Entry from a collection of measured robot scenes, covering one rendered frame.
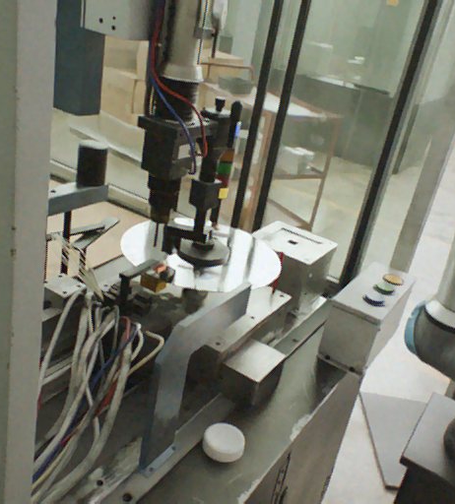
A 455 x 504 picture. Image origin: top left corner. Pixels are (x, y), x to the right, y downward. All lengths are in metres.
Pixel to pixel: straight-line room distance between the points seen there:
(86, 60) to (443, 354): 0.80
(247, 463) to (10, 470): 0.50
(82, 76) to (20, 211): 0.52
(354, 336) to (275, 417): 0.26
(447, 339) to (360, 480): 1.14
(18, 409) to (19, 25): 0.32
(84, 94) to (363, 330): 0.71
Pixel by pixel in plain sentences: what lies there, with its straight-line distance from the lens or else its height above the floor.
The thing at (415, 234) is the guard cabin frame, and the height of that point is 0.99.
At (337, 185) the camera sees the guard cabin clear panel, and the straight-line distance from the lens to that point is 1.52.
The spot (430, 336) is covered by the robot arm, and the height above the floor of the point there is 0.93.
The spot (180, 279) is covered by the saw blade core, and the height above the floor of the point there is 0.95.
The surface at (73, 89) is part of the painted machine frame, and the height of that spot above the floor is 1.26.
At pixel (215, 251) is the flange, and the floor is 0.96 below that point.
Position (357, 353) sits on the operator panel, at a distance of 1.27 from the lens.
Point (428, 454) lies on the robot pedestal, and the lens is 1.18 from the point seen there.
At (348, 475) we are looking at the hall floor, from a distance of 2.19.
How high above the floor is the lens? 1.45
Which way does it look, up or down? 25 degrees down
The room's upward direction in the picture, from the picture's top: 11 degrees clockwise
